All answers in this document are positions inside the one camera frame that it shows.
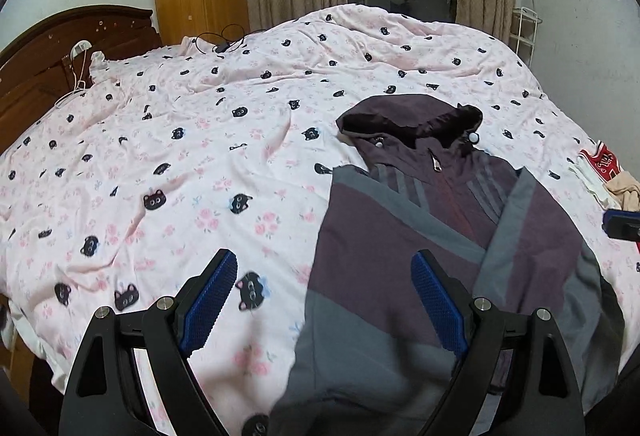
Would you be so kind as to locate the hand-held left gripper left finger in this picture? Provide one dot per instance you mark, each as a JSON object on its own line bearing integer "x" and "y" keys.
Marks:
{"x": 210, "y": 301}

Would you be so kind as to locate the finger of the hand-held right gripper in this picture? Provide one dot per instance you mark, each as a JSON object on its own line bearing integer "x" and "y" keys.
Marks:
{"x": 622, "y": 226}

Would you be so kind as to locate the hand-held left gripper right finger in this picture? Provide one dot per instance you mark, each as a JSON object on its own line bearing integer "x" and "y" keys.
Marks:
{"x": 440, "y": 303}

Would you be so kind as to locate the purple grey hooded jacket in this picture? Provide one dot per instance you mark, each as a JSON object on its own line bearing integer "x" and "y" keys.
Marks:
{"x": 390, "y": 241}

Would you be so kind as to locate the beige garment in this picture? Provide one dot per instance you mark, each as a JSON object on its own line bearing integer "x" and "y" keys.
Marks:
{"x": 625, "y": 191}

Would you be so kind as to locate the white cloth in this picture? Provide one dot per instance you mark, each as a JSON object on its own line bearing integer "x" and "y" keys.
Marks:
{"x": 590, "y": 183}

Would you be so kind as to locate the red white garment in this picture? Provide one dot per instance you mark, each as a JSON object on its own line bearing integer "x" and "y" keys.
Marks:
{"x": 600, "y": 161}

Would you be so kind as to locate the pink cat-print duvet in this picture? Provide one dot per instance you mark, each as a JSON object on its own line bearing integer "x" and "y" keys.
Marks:
{"x": 175, "y": 141}

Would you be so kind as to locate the white shelf rack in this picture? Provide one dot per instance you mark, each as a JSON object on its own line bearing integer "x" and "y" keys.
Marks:
{"x": 529, "y": 11}

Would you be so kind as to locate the wooden headboard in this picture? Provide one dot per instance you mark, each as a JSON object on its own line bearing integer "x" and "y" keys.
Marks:
{"x": 40, "y": 61}

